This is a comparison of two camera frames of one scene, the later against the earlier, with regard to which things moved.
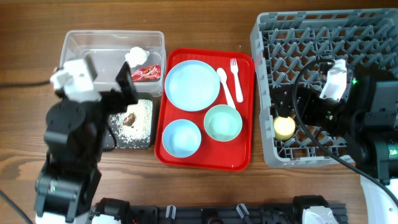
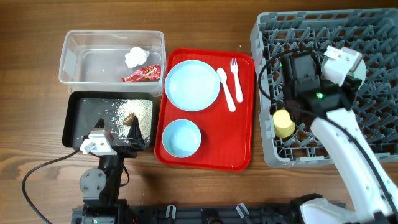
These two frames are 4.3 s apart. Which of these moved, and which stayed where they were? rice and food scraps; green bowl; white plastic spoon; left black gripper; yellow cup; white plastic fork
Moved: left black gripper; green bowl
Stayed: rice and food scraps; white plastic fork; yellow cup; white plastic spoon
